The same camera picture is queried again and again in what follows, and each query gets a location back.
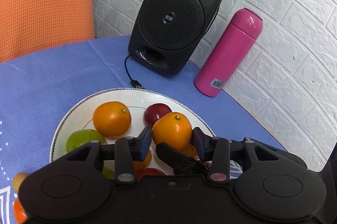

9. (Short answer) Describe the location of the red-orange tangerine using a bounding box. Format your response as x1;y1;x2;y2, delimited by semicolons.
13;199;28;224

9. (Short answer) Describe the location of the yellow-orange orange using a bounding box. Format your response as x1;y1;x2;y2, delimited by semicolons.
151;112;193;152

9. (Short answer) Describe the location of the green apple front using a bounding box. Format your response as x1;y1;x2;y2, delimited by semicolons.
102;167;115;180

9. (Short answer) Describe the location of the green apple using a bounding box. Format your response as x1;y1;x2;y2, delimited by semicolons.
102;167;115;180
66;129;106;153

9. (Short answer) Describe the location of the green apple rear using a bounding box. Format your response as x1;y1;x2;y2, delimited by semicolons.
66;129;106;153

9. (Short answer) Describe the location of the small tan fruit on table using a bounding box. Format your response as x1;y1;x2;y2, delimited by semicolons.
13;172;29;193

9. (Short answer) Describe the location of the small orange in plate centre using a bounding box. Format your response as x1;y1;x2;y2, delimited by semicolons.
132;150;152;172

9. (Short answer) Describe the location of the red-yellow apple centre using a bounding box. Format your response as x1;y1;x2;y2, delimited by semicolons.
136;168;166;181

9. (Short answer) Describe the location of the orange at plate rear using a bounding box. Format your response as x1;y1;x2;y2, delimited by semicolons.
92;101;131;138

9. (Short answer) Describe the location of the white round plate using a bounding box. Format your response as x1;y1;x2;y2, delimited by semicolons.
49;88;215;162

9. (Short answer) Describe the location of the small red-yellow apple right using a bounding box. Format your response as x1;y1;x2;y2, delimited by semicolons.
181;144;199;160

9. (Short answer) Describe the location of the blue patterned tablecloth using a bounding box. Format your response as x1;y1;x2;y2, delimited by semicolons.
1;36;280;223

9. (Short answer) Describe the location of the dark red plum rear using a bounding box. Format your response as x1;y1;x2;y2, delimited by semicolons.
143;103;172;127

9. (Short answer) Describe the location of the pink thermos bottle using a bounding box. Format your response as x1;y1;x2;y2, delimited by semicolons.
194;8;263;97

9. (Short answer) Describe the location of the right orange chair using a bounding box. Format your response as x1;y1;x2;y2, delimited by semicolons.
1;0;95;62

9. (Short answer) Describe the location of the black speaker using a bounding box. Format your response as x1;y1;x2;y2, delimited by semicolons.
128;0;222;76

